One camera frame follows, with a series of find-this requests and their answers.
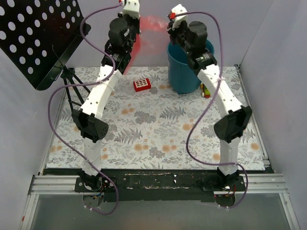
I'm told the red plastic trash bag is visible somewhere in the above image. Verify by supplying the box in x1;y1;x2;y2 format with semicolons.
124;15;169;74

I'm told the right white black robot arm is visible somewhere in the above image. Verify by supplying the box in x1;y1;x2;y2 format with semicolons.
167;20;252;191

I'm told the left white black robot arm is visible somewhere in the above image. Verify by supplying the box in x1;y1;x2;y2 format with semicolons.
72;13;140;192

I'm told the teal plastic trash bin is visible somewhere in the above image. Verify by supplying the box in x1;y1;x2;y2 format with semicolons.
167;43;201;94

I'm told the red white window toy block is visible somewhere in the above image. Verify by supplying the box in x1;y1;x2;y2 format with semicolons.
133;78;152;92

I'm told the colourful toy block car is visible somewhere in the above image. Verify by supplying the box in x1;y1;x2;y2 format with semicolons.
200;83;211;98

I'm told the black perforated music stand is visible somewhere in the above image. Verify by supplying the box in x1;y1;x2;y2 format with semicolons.
0;0;106;123

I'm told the floral patterned table mat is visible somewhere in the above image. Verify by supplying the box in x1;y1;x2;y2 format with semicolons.
46;67;265;171

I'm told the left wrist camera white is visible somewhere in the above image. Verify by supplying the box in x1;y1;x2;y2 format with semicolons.
119;0;140;19

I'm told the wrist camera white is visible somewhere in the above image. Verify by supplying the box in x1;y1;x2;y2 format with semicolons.
119;0;140;19
167;4;187;31

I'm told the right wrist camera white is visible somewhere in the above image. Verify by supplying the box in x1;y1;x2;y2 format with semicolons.
167;4;187;31

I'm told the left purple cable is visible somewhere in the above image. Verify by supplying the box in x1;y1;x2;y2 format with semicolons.
47;1;125;216

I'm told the purple cable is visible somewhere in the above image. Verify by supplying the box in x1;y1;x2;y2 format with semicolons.
171;11;249;209
47;1;125;216

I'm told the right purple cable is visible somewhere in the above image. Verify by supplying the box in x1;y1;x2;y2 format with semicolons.
171;11;249;209

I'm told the aluminium frame rail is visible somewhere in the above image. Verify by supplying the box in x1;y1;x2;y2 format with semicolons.
20;64;300;230

